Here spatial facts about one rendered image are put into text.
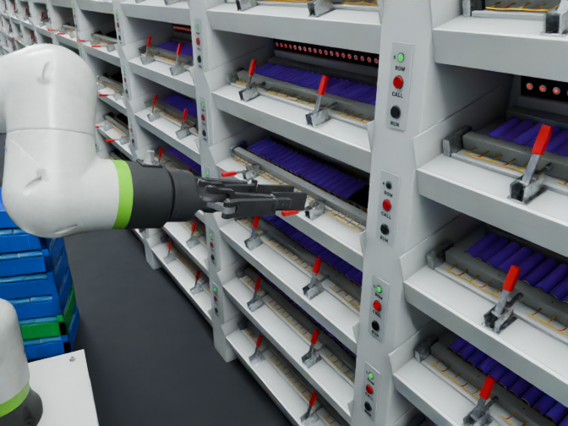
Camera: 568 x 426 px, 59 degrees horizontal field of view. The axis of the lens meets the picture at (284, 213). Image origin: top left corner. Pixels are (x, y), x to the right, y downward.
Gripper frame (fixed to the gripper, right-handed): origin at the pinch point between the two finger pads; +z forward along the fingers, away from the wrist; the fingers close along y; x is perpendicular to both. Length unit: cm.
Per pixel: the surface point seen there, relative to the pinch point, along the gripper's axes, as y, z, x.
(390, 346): -14.8, 18.8, 22.3
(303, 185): 19.4, 19.5, 3.6
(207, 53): 54, 9, -19
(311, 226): 9.7, 15.9, 9.4
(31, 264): 88, -22, 51
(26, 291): 89, -23, 61
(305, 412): 14, 32, 63
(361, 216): 0.2, 19.4, 3.7
